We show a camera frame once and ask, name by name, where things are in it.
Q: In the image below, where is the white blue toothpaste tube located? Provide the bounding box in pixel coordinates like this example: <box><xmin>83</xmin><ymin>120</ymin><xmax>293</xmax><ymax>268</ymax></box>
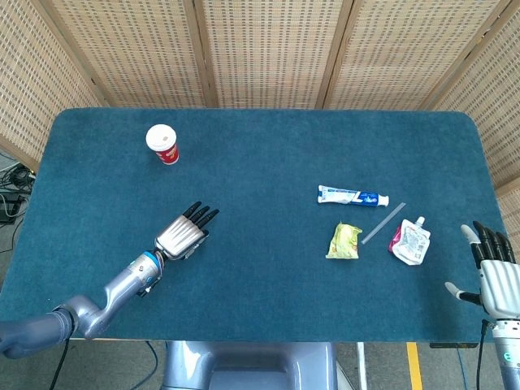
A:
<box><xmin>317</xmin><ymin>184</ymin><xmax>391</xmax><ymax>207</ymax></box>

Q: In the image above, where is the blue cable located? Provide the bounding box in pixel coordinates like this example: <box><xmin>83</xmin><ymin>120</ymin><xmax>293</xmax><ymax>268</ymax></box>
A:
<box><xmin>140</xmin><ymin>340</ymin><xmax>160</xmax><ymax>390</ymax></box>

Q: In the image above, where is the black cable bundle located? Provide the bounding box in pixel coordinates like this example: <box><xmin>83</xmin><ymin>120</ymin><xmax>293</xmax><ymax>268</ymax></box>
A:
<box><xmin>0</xmin><ymin>150</ymin><xmax>37</xmax><ymax>223</ymax></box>

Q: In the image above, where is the white table leg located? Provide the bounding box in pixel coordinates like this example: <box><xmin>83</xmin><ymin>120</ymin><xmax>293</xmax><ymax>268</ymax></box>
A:
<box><xmin>356</xmin><ymin>341</ymin><xmax>369</xmax><ymax>390</ymax></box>

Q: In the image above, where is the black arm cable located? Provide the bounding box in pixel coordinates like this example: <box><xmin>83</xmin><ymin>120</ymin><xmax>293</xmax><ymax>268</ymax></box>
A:
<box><xmin>475</xmin><ymin>318</ymin><xmax>490</xmax><ymax>390</ymax></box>
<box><xmin>51</xmin><ymin>336</ymin><xmax>71</xmax><ymax>390</ymax></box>

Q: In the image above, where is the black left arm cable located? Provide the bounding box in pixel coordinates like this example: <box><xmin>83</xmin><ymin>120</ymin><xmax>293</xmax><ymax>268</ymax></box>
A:
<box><xmin>51</xmin><ymin>336</ymin><xmax>71</xmax><ymax>390</ymax></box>

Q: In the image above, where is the woven bamboo folding screen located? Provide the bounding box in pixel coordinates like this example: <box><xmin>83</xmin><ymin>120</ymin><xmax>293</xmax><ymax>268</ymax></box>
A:
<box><xmin>0</xmin><ymin>0</ymin><xmax>520</xmax><ymax>269</ymax></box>

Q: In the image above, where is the yellow green snack packet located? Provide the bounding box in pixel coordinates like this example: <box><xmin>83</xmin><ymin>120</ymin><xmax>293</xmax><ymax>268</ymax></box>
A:
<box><xmin>325</xmin><ymin>220</ymin><xmax>363</xmax><ymax>260</ymax></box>

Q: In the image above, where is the red paper cup white lid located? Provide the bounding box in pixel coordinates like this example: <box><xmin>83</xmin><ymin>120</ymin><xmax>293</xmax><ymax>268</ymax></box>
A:
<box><xmin>145</xmin><ymin>123</ymin><xmax>180</xmax><ymax>166</ymax></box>

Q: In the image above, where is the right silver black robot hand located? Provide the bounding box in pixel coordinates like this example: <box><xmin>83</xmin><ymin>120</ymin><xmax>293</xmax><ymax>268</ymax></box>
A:
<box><xmin>444</xmin><ymin>220</ymin><xmax>520</xmax><ymax>319</ymax></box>

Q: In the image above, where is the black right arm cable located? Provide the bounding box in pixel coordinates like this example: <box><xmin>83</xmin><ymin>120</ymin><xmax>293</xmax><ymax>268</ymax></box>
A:
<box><xmin>475</xmin><ymin>318</ymin><xmax>490</xmax><ymax>390</ymax></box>

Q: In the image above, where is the white pink spout pouch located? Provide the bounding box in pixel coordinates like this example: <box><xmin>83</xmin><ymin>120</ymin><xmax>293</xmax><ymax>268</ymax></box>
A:
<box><xmin>388</xmin><ymin>215</ymin><xmax>431</xmax><ymax>267</ymax></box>

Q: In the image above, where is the clear plastic straw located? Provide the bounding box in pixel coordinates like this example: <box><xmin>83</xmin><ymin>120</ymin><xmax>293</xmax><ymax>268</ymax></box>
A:
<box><xmin>361</xmin><ymin>201</ymin><xmax>407</xmax><ymax>246</ymax></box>

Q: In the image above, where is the blue table mat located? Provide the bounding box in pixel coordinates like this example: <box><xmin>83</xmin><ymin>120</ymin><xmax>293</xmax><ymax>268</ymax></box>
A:
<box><xmin>0</xmin><ymin>107</ymin><xmax>520</xmax><ymax>343</ymax></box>

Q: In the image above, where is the grey blue robot torso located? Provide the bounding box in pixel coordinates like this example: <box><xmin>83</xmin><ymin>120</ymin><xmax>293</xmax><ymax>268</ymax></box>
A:
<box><xmin>160</xmin><ymin>340</ymin><xmax>340</xmax><ymax>390</ymax></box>

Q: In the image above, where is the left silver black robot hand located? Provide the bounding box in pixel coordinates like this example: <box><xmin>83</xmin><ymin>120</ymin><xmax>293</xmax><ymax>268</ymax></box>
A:
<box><xmin>154</xmin><ymin>200</ymin><xmax>220</xmax><ymax>262</ymax></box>

